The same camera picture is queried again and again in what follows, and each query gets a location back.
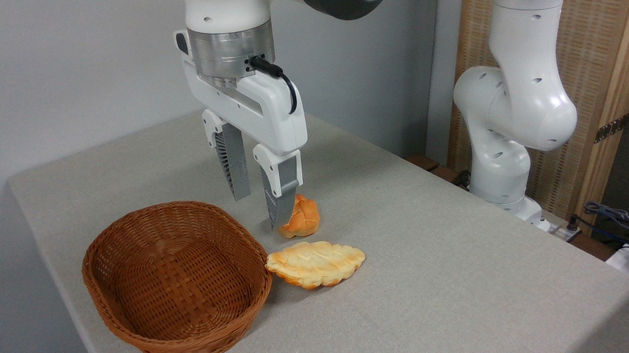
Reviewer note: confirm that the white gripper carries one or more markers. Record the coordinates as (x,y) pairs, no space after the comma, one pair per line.
(266,112)

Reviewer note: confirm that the leaf-shaped bread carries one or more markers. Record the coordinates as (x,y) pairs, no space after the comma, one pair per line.
(315,263)

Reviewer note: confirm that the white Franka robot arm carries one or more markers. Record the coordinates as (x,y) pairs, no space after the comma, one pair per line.
(512,101)

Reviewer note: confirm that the brown woven wicker basket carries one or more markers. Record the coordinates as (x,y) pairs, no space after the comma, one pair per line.
(177,279)

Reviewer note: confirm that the brown wooden ledge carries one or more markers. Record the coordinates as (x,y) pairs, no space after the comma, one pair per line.
(423,162)

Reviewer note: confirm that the metal screen hinge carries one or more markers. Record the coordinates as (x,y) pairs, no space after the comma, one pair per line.
(611,128)

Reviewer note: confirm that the wooden rattan folding screen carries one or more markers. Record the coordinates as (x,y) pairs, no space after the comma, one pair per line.
(600,57)

